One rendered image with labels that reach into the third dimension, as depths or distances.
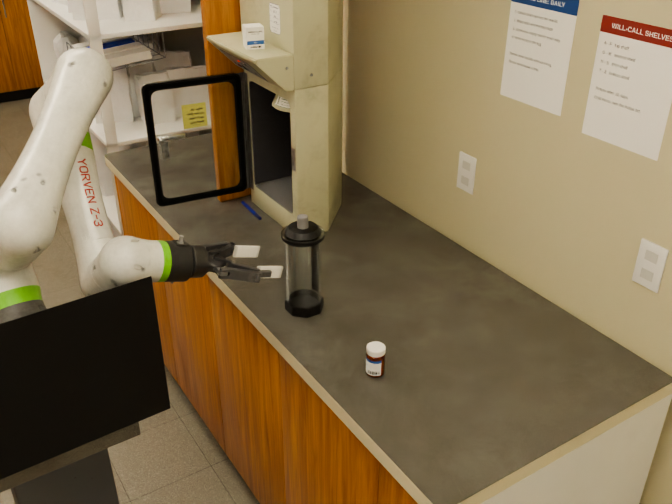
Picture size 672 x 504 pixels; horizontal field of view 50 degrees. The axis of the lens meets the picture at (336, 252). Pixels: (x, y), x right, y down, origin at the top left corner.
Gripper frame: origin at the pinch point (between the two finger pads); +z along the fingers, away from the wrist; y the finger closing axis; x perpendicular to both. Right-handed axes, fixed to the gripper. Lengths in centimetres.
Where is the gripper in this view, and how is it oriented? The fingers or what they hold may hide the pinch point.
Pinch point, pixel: (263, 261)
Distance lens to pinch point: 175.7
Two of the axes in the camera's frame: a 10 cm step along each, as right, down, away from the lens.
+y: -5.5, -4.2, 7.2
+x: -2.6, 9.1, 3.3
